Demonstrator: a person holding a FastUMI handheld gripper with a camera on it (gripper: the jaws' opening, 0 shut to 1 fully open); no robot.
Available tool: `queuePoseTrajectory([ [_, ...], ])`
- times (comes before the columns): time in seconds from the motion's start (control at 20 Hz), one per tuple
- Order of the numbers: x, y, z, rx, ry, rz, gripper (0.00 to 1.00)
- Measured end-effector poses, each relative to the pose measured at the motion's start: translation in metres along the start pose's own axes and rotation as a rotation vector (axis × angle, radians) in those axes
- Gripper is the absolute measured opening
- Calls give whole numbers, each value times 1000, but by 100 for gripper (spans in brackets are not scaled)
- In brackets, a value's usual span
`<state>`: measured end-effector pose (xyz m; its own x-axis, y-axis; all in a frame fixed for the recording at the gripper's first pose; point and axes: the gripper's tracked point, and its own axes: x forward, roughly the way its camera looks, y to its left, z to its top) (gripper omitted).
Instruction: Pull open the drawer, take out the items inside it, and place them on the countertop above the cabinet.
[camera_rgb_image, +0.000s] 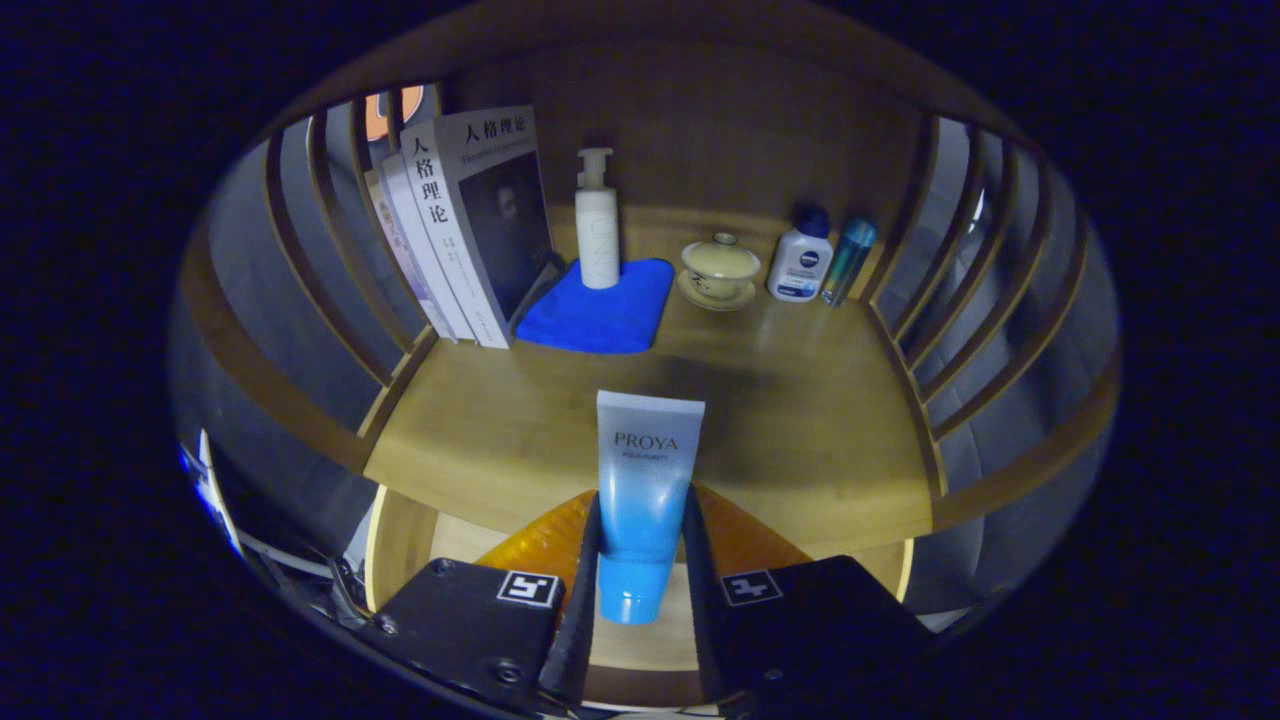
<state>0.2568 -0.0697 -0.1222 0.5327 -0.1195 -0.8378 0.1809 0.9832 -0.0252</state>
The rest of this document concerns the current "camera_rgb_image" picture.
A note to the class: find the white book with dark cover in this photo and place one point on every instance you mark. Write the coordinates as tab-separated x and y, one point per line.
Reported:
505	220

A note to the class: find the white pump bottle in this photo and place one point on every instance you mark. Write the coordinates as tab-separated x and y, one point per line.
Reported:
598	235

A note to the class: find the blue folded cloth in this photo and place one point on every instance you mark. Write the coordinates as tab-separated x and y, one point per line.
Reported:
595	318

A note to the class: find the white bottle with blue cap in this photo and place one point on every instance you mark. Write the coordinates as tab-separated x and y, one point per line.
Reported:
800	262

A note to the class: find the teal slim bottle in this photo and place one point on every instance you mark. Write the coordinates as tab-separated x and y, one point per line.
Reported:
848	260

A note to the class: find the cream lidded tea cup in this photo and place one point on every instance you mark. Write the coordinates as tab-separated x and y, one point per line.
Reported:
720	265

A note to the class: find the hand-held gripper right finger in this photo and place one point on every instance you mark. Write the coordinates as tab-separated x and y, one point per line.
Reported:
705	630

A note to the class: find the thin white book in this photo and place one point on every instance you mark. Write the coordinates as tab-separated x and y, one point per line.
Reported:
425	255

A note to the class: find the pale purple book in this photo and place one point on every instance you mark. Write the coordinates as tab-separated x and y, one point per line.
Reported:
400	255

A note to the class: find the brown wooden cabinet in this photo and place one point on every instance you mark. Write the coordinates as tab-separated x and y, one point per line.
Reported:
720	130

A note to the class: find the blue and white tube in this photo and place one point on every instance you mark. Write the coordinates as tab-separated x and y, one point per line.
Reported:
645	480

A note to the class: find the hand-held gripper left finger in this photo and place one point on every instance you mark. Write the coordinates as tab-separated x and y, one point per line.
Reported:
575	630

